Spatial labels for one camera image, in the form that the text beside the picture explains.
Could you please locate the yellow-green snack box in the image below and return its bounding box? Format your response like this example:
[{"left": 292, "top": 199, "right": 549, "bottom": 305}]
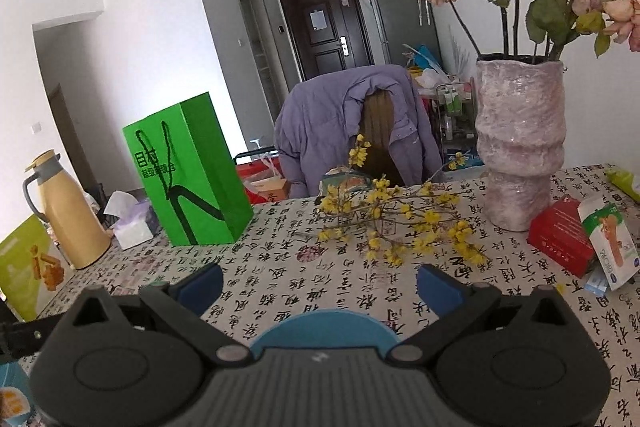
[{"left": 0, "top": 213, "right": 66, "bottom": 323}]

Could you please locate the yellow flower branch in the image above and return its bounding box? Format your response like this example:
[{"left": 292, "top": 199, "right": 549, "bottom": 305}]
[{"left": 317, "top": 134, "right": 491, "bottom": 268}]

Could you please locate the tissue pack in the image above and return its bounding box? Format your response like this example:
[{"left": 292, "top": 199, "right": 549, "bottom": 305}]
[{"left": 102, "top": 190, "right": 156, "bottom": 250}]

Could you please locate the red bag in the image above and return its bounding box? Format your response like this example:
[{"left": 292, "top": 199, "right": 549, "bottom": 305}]
[{"left": 235, "top": 157, "right": 291, "bottom": 205}]

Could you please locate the grey refrigerator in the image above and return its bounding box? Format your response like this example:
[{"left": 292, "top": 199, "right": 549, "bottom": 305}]
[{"left": 361, "top": 0, "right": 443, "bottom": 68}]

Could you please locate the pile of plastic bags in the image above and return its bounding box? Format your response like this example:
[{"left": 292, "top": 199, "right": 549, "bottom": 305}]
[{"left": 402, "top": 44, "right": 448, "bottom": 85}]

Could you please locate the purple jacket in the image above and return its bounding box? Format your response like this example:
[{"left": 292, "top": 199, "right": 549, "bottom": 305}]
[{"left": 274, "top": 64, "right": 443, "bottom": 199}]

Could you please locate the wooden chair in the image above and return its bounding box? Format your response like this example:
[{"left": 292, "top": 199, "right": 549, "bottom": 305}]
[{"left": 360, "top": 89, "right": 406, "bottom": 188}]

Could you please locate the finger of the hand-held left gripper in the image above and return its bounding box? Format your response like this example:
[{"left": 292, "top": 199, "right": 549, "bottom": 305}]
[{"left": 0, "top": 314, "right": 66, "bottom": 362}]

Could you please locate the red box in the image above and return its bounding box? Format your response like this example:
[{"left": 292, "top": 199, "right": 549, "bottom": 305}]
[{"left": 527, "top": 194, "right": 596, "bottom": 275}]

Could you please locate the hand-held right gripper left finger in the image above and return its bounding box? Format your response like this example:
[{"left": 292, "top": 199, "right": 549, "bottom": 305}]
[{"left": 60, "top": 263, "right": 253, "bottom": 368}]

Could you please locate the white green medicine box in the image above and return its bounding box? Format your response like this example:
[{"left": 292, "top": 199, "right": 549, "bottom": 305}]
[{"left": 577, "top": 202, "right": 640, "bottom": 292}]

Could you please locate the patterned chair cushion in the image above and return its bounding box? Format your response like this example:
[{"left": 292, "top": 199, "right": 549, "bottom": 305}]
[{"left": 320, "top": 169, "right": 381, "bottom": 198}]

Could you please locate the small blue box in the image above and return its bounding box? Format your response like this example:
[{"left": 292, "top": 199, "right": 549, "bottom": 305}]
[{"left": 582, "top": 267, "right": 611, "bottom": 295}]

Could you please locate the calligraphy printed tablecloth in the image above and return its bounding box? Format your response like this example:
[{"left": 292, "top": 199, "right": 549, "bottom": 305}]
[{"left": 0, "top": 164, "right": 640, "bottom": 427}]

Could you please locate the green paper bag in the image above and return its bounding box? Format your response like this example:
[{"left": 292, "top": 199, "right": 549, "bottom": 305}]
[{"left": 122, "top": 92, "right": 254, "bottom": 247}]

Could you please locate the pink textured vase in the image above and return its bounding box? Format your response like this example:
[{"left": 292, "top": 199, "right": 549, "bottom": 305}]
[{"left": 475, "top": 53, "right": 568, "bottom": 233}]

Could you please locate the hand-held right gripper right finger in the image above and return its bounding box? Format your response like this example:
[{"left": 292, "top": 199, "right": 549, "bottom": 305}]
[{"left": 387, "top": 263, "right": 583, "bottom": 368}]

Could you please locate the green packet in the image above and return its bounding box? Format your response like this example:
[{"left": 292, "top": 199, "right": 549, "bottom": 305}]
[{"left": 605, "top": 169, "right": 640, "bottom": 202}]

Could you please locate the dark brown door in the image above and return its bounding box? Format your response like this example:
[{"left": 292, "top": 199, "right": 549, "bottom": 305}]
[{"left": 277, "top": 0, "right": 373, "bottom": 82}]

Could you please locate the blue bowl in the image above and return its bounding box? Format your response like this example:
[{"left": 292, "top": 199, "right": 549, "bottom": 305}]
[{"left": 250, "top": 309, "right": 401, "bottom": 358}]

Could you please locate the patterned fabric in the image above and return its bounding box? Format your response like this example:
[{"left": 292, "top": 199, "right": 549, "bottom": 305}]
[{"left": 0, "top": 359, "right": 36, "bottom": 427}]

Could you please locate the storage rack with bottles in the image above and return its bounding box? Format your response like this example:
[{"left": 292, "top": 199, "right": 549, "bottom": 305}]
[{"left": 417, "top": 77, "right": 481, "bottom": 168}]

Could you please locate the yellow thermos jug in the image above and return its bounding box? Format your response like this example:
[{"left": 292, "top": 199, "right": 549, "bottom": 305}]
[{"left": 22, "top": 150, "right": 112, "bottom": 270}]

